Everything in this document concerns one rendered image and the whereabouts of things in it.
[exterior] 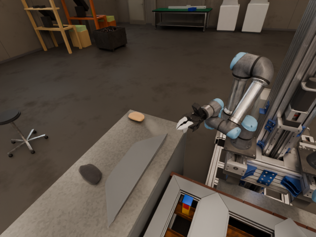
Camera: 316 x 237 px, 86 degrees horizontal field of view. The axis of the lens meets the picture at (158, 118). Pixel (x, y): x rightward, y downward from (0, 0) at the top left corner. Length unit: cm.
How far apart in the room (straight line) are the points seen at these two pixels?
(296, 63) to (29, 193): 299
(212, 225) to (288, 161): 75
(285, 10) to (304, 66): 911
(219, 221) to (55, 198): 101
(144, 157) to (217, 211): 59
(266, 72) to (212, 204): 88
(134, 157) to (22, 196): 194
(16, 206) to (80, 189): 169
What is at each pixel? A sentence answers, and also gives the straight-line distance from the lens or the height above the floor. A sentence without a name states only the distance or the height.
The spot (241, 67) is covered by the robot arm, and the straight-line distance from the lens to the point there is 114.
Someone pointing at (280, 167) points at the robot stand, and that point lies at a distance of 156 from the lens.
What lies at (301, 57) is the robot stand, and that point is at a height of 167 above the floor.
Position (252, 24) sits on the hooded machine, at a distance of 942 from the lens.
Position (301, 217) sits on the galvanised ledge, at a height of 68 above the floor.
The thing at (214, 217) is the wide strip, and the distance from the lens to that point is 128.
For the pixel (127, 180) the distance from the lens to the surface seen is 114.
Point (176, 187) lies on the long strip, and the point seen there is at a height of 87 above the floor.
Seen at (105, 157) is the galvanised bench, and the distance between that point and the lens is 132.
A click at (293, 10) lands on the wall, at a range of 1041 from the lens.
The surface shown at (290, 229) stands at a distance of 142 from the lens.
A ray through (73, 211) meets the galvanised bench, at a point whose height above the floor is 105.
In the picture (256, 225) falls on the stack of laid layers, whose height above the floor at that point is 84.
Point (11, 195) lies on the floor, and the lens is 301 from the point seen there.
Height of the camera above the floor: 204
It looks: 39 degrees down
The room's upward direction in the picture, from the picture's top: 3 degrees counter-clockwise
